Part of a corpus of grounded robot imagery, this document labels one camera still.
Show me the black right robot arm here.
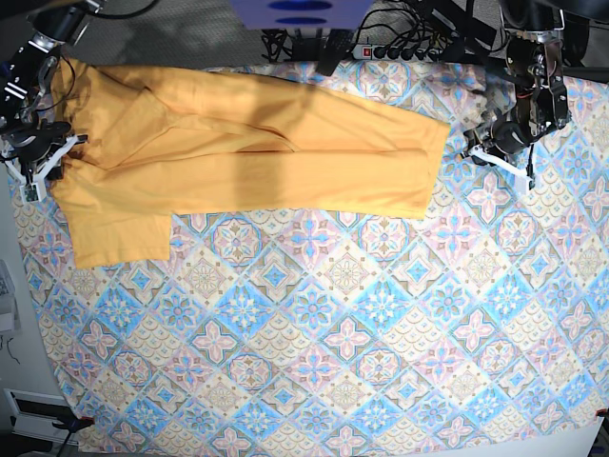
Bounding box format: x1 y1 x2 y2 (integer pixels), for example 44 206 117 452
1 1 157 186

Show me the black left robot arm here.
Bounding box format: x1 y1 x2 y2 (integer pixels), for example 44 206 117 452
462 1 570 166

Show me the blue base panel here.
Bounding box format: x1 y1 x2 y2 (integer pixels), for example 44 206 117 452
230 0 372 30

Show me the patterned blue tile tablecloth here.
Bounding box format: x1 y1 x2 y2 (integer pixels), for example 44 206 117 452
9 62 608 456

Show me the black clamp bottom left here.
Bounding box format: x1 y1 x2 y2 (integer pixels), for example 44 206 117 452
52 413 95 433

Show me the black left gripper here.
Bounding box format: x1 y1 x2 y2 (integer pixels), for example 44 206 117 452
461 119 532 165

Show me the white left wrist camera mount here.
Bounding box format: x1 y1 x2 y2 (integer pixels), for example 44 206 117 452
460 145 536 192

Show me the yellow T-shirt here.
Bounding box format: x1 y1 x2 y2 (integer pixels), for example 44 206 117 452
51 60 450 268

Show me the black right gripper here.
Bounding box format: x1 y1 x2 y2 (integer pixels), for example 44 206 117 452
1 121 71 179

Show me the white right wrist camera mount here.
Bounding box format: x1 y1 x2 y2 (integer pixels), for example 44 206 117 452
2 134 88 204

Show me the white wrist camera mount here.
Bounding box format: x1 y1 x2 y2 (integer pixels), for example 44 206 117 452
2 134 88 204
460 145 536 192

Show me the white power strip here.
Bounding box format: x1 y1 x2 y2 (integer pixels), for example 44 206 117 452
351 45 442 62

